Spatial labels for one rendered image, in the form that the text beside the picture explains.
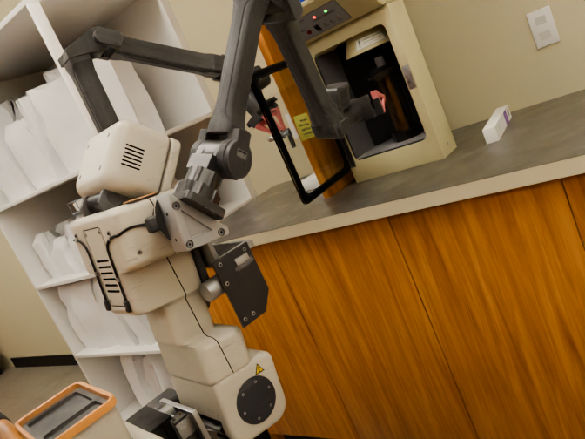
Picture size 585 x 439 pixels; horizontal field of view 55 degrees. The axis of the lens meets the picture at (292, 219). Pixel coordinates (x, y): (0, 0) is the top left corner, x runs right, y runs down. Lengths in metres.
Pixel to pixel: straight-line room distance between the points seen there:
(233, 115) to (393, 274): 0.73
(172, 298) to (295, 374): 0.97
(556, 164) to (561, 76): 0.74
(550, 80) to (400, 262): 0.81
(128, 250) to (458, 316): 0.92
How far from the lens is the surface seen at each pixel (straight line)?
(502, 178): 1.38
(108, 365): 3.42
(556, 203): 1.41
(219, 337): 1.24
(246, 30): 1.20
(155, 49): 1.62
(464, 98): 2.13
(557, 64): 2.04
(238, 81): 1.16
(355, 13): 1.70
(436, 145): 1.73
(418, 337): 1.73
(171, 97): 2.89
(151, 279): 1.20
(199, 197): 1.03
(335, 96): 1.52
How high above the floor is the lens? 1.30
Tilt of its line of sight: 12 degrees down
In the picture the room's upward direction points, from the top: 24 degrees counter-clockwise
